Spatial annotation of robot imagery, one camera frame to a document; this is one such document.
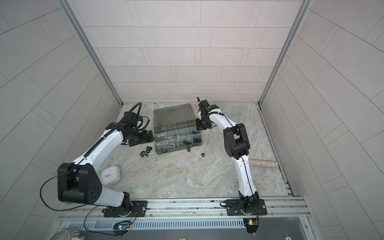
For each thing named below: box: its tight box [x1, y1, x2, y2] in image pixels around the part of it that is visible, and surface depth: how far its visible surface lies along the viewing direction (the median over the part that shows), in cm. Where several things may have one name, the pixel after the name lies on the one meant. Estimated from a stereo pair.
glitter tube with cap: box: [248, 160, 279, 168], surface depth 84 cm
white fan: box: [49, 227, 86, 240], surface depth 62 cm
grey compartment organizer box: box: [153, 103, 202, 155], surface depth 98 cm
